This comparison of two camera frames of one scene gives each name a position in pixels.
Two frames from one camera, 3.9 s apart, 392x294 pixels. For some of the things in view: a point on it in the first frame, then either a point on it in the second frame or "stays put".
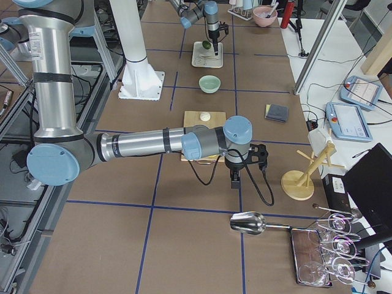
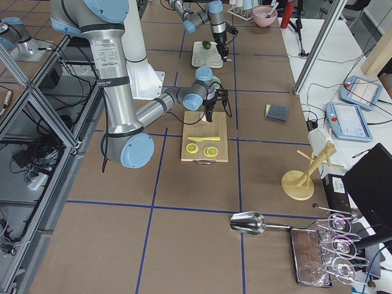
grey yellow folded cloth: (277, 112) stays put
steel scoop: (252, 223) stays put
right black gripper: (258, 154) → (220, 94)
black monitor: (369, 185) stays put
